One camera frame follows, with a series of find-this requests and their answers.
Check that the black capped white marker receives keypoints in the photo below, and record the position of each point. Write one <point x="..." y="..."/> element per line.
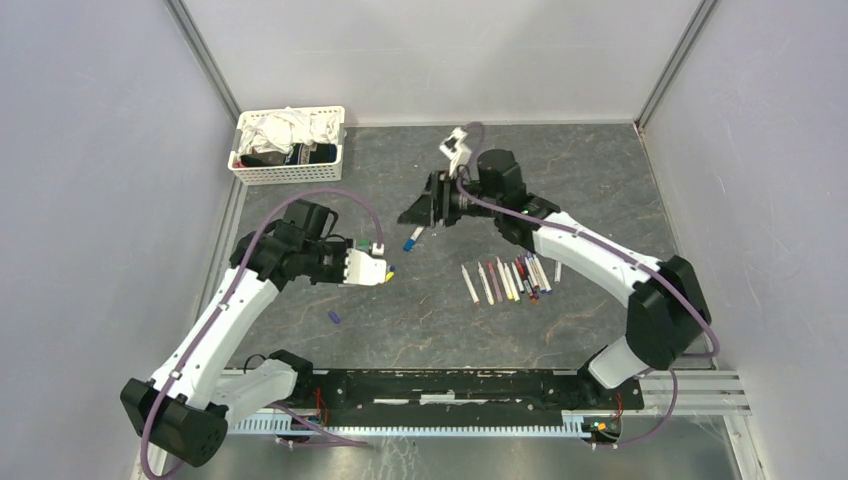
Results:
<point x="469" y="285"/>

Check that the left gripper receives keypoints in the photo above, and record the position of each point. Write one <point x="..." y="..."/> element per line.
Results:
<point x="339" y="276"/>

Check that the yellow capped white marker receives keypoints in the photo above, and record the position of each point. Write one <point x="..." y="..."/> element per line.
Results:
<point x="513" y="284"/>

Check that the white plastic basket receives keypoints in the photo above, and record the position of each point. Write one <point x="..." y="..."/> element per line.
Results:
<point x="288" y="174"/>

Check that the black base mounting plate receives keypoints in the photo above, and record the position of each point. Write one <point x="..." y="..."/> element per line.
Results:
<point x="456" y="398"/>

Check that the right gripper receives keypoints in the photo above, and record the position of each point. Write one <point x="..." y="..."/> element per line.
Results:
<point x="434" y="205"/>

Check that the red clear pen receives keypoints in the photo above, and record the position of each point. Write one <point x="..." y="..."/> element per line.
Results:
<point x="519" y="279"/>

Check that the blue capped white marker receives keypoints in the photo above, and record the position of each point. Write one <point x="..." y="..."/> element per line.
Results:
<point x="413" y="238"/>

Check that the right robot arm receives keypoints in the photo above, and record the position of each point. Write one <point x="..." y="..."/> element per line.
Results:
<point x="666" y="308"/>

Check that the aluminium frame rail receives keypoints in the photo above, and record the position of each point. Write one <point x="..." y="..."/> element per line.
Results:
<point x="204" y="57"/>

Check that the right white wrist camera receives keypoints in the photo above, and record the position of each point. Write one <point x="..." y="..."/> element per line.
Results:
<point x="456" y="151"/>

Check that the white cloth in basket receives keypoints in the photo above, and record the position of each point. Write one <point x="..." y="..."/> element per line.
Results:
<point x="279" y="129"/>

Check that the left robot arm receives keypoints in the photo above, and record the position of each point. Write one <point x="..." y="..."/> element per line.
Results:
<point x="182" y="408"/>

